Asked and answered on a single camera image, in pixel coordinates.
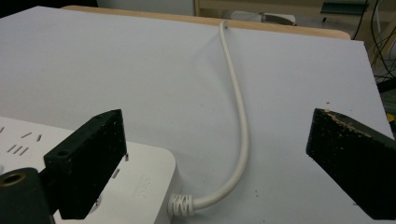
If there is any white table board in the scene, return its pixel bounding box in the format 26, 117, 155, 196
0, 5, 395, 224

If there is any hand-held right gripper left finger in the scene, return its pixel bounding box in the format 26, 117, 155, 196
43, 108, 129, 220

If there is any black cable bundle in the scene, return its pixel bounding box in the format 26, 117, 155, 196
351, 0, 396, 83

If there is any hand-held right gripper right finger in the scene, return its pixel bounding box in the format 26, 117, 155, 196
305, 107, 396, 221

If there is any white power strip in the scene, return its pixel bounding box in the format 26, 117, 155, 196
0, 116, 183, 224

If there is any dark green flat object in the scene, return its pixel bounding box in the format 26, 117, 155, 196
320, 0, 369, 15

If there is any grey white padded object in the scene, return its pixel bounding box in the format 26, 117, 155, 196
221, 10, 297, 26

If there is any white power cable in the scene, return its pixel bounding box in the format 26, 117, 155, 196
167, 20, 250, 217

